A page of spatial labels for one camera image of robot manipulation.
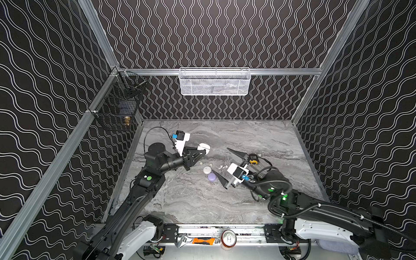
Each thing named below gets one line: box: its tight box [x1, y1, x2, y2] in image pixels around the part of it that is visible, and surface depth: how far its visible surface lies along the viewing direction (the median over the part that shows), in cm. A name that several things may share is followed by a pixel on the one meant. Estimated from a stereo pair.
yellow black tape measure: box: [248, 153, 260, 165], surface depth 99 cm
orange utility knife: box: [192, 237, 216, 246], surface depth 73 cm
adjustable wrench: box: [174, 232, 193, 249], surface depth 74 cm
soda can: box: [221, 229, 237, 248], surface depth 65 cm
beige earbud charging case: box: [197, 143, 211, 155], surface depth 66 cm
